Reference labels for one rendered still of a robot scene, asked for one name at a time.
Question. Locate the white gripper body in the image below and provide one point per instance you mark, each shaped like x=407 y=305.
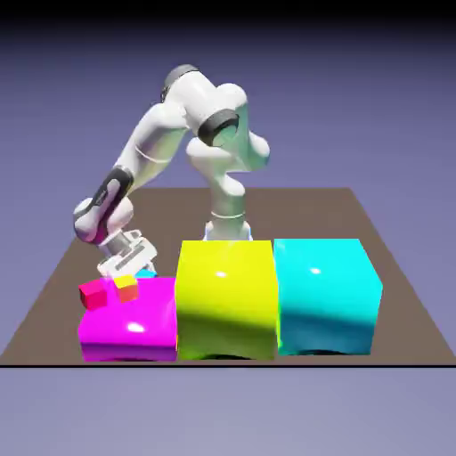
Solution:
x=129 y=262

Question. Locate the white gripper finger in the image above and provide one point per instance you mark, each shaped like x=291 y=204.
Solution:
x=150 y=266

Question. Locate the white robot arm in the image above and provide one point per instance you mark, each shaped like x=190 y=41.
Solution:
x=210 y=107

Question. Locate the small cyan cube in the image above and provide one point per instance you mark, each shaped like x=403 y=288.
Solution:
x=146 y=274

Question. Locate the small yellow cube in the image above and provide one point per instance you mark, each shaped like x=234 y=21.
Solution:
x=126 y=288

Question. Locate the small red cube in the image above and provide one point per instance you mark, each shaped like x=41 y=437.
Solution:
x=93 y=294

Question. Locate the large magenta box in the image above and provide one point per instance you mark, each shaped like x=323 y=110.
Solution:
x=135 y=317

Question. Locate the large yellow box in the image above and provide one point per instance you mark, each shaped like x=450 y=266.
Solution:
x=226 y=299

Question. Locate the large cyan box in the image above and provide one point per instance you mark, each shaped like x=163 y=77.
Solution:
x=326 y=295

